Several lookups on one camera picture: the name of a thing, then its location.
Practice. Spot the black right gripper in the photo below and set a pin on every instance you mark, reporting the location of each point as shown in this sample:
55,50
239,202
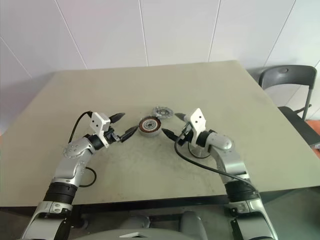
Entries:
185,137

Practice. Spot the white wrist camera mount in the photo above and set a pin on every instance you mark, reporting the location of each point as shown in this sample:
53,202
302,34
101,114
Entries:
197,120
98,122

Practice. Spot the grey motor housing with stator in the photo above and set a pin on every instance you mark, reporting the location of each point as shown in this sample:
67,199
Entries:
149,124

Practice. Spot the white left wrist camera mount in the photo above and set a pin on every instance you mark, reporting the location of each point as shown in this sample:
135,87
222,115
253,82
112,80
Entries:
98,122

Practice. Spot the dark grey rounded shape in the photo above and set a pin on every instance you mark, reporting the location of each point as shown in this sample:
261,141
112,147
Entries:
192,225

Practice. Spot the dark grey folding chair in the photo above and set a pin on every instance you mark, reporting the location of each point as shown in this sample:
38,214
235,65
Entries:
287,76

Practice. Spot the grey curved robot body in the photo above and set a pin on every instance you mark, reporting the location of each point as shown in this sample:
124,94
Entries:
125,235

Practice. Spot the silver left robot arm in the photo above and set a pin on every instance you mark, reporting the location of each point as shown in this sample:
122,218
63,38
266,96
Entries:
72,165

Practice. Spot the black rotor with silver spokes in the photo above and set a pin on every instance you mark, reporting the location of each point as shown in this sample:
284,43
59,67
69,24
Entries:
200,151

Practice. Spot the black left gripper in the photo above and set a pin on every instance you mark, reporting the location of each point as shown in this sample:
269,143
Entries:
111,136

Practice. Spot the small round metal part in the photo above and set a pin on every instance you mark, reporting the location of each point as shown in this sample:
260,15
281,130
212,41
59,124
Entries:
161,112

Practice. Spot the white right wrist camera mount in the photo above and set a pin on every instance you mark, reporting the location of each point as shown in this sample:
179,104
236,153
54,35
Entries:
197,120

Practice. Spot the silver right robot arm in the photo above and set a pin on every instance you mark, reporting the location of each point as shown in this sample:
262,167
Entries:
232,162

